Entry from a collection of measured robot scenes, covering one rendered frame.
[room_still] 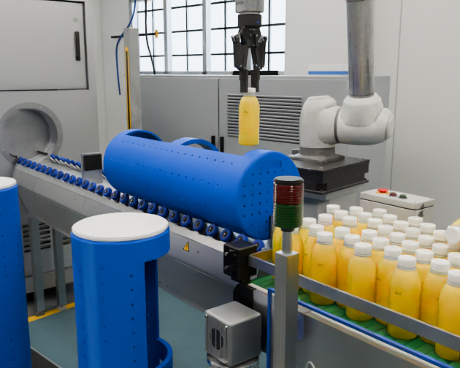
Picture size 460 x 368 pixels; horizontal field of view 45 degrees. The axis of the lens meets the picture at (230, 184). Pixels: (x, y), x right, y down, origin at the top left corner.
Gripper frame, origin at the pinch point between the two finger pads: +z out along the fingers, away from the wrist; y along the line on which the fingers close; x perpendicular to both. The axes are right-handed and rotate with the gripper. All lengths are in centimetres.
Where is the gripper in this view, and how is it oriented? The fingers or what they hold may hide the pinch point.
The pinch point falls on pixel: (249, 81)
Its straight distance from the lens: 176.2
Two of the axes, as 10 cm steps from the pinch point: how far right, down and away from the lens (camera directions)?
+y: -7.8, 1.3, -6.2
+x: 6.3, 1.5, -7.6
